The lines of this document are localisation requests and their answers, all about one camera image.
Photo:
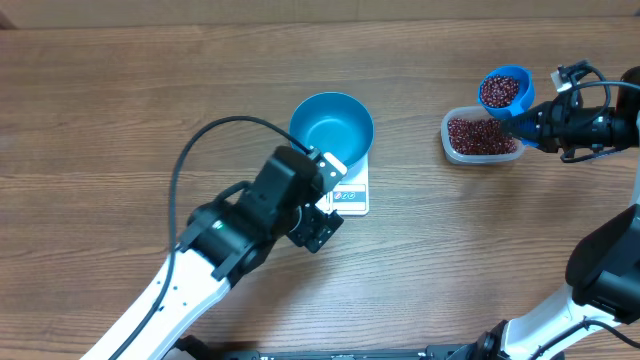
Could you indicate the red beans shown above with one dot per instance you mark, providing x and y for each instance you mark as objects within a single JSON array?
[{"x": 484, "y": 137}]

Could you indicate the white digital kitchen scale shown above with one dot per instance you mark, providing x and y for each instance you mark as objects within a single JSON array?
[{"x": 350, "y": 197}]

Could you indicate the blue plastic measuring scoop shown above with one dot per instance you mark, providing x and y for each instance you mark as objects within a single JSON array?
[{"x": 523, "y": 100}]

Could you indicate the clear plastic container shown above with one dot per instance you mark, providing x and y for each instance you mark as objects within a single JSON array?
[{"x": 473, "y": 113}]

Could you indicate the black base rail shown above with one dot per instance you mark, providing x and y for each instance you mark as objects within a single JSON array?
[{"x": 191, "y": 348}]

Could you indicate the teal metal bowl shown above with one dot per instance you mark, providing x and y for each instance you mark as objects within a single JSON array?
[{"x": 334, "y": 122}]

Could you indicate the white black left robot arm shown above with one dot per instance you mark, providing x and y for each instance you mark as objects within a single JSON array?
[{"x": 225, "y": 240}]

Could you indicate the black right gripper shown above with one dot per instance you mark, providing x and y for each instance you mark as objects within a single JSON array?
[{"x": 554, "y": 126}]

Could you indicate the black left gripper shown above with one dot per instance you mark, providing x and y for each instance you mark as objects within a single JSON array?
[{"x": 317, "y": 229}]

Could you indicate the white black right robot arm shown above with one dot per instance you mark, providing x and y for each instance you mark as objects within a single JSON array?
[{"x": 601, "y": 288}]

